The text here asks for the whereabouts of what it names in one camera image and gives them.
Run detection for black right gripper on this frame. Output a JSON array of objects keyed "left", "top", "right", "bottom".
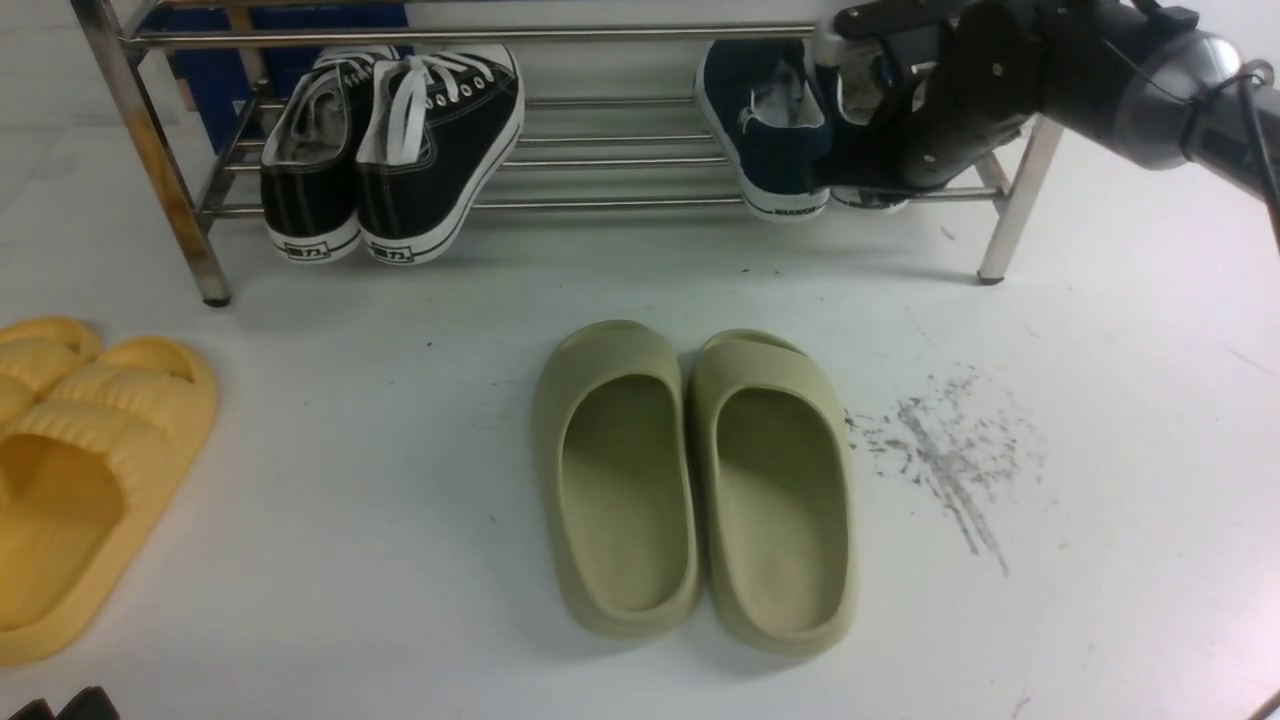
[{"left": 832, "top": 1, "right": 1046, "bottom": 193}]

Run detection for navy slip-on shoe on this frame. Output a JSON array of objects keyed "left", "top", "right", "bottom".
[
  {"left": 692, "top": 38, "right": 833, "bottom": 223},
  {"left": 810, "top": 59, "right": 937, "bottom": 211}
]

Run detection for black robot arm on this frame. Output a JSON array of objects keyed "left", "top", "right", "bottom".
[{"left": 815, "top": 1, "right": 1277, "bottom": 208}]

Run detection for steel shoe rack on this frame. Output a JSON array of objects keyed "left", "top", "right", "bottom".
[{"left": 68, "top": 0, "right": 1066, "bottom": 307}]

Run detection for blue box behind rack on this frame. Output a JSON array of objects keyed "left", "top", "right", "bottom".
[{"left": 165, "top": 3, "right": 413, "bottom": 152}]

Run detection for olive foam slide right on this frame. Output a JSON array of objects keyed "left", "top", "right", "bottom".
[{"left": 686, "top": 329, "right": 858, "bottom": 657}]

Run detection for olive foam slide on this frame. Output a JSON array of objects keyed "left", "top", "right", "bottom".
[
  {"left": 532, "top": 320, "right": 701, "bottom": 641},
  {"left": 686, "top": 329, "right": 858, "bottom": 657}
]

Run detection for black canvas sneaker right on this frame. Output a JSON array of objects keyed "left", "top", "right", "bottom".
[{"left": 355, "top": 44, "right": 526, "bottom": 266}]

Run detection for black canvas sneaker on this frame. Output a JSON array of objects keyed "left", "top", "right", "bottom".
[
  {"left": 355, "top": 44, "right": 526, "bottom": 266},
  {"left": 260, "top": 45, "right": 401, "bottom": 264}
]

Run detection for olive foam slide left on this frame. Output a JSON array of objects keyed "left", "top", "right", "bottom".
[{"left": 532, "top": 320, "right": 701, "bottom": 641}]

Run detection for black canvas sneaker left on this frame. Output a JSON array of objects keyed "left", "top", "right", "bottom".
[{"left": 260, "top": 45, "right": 401, "bottom": 264}]

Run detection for yellow ribbed slide left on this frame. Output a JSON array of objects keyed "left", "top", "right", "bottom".
[{"left": 1, "top": 316, "right": 102, "bottom": 424}]

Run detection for yellow ribbed slide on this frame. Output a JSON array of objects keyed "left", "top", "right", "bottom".
[
  {"left": 1, "top": 316, "right": 102, "bottom": 424},
  {"left": 1, "top": 336, "right": 219, "bottom": 665}
]

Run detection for yellow ribbed slide right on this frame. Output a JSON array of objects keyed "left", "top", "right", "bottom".
[{"left": 1, "top": 336, "right": 219, "bottom": 665}]

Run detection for black left gripper tips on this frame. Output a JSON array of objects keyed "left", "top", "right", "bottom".
[{"left": 5, "top": 685, "right": 122, "bottom": 720}]

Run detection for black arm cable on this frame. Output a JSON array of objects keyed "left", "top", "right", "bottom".
[{"left": 1100, "top": 29, "right": 1280, "bottom": 251}]

